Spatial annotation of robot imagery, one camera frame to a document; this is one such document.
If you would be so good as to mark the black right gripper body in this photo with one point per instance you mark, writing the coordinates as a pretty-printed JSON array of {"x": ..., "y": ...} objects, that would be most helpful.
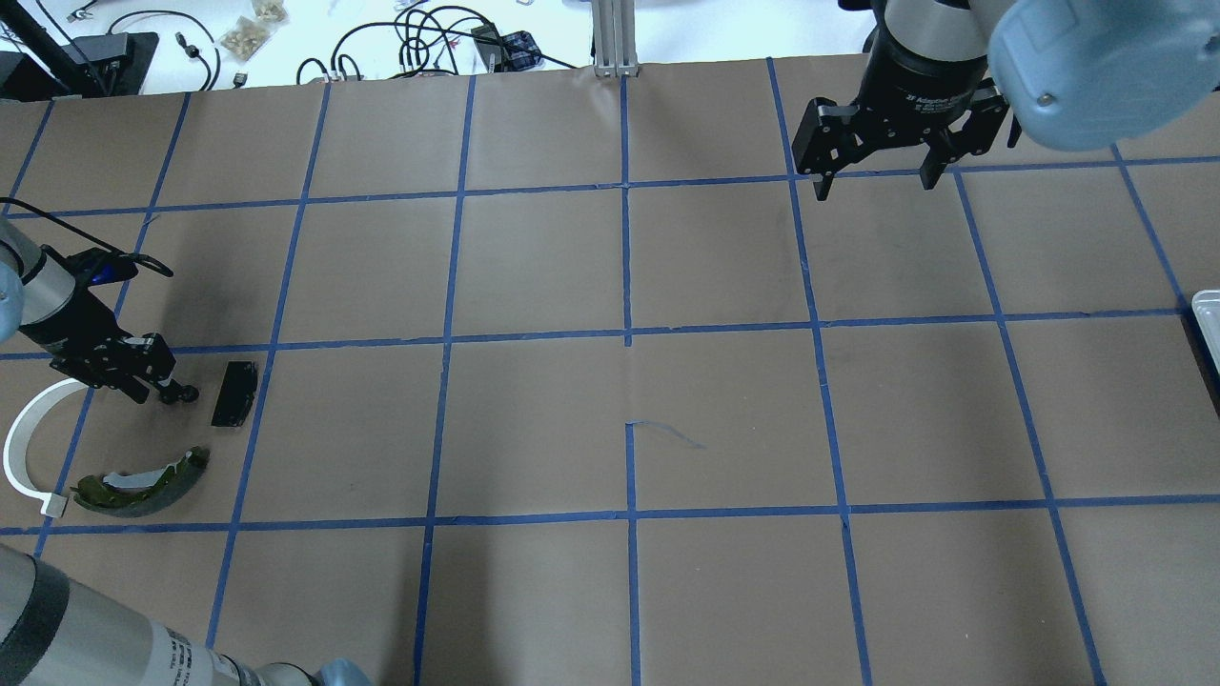
[{"x": 920, "y": 88}]

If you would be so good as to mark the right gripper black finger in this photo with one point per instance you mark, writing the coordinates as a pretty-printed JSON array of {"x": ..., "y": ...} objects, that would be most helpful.
[
  {"x": 825, "y": 162},
  {"x": 943, "y": 150}
]

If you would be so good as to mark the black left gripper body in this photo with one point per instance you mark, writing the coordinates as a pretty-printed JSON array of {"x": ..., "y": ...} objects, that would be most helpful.
[{"x": 74, "y": 321}]

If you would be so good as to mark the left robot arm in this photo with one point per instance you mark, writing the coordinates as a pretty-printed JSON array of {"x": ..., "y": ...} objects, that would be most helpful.
[{"x": 51, "y": 297}]

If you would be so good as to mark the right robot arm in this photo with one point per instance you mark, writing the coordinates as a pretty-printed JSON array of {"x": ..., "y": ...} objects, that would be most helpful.
[{"x": 1071, "y": 75}]

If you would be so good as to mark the white curved plastic clamp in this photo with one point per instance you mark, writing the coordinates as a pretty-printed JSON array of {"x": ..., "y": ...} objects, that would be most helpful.
[{"x": 18, "y": 439}]

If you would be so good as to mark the dark grey brake pad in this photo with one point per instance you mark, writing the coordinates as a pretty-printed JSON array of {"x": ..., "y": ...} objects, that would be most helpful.
[{"x": 237, "y": 394}]

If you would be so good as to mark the olive curved brake shoe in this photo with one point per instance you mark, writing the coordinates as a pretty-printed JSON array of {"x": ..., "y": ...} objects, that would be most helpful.
[{"x": 139, "y": 495}]

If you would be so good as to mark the black stand base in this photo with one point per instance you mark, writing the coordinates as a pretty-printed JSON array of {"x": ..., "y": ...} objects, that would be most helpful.
[{"x": 122, "y": 60}]

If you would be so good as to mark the bag of wooden pieces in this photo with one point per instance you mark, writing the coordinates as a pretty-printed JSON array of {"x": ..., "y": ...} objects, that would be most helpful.
[{"x": 253, "y": 29}]

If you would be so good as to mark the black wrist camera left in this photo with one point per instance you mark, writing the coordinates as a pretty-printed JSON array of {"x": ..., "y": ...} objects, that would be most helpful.
[{"x": 97, "y": 267}]

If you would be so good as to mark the aluminium frame post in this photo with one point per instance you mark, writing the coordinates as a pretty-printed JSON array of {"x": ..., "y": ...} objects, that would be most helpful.
[{"x": 614, "y": 38}]

